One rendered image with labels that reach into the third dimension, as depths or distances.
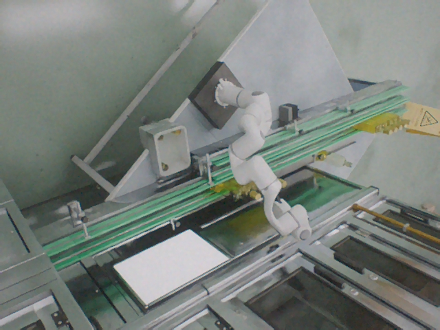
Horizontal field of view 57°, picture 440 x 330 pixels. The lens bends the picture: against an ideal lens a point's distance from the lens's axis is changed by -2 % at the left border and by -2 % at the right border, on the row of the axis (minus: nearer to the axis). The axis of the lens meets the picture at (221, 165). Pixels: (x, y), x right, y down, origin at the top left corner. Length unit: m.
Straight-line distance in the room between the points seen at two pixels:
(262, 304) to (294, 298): 0.13
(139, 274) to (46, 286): 0.58
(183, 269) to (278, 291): 0.40
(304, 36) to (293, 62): 0.16
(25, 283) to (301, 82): 1.91
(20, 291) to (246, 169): 0.88
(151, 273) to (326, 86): 1.68
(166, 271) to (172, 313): 0.23
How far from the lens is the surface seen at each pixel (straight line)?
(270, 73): 2.41
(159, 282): 1.74
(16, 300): 1.31
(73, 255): 1.88
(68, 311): 1.20
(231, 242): 1.90
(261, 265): 1.80
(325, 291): 1.71
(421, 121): 5.14
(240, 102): 1.96
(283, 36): 2.46
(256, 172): 1.59
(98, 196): 2.56
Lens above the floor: 2.48
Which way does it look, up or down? 48 degrees down
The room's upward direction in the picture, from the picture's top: 116 degrees clockwise
